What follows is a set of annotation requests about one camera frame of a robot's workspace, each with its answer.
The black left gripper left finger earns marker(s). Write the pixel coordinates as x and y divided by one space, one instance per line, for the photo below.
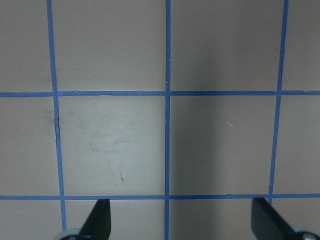
98 224

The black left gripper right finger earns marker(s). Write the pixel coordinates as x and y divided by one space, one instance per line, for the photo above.
266 223

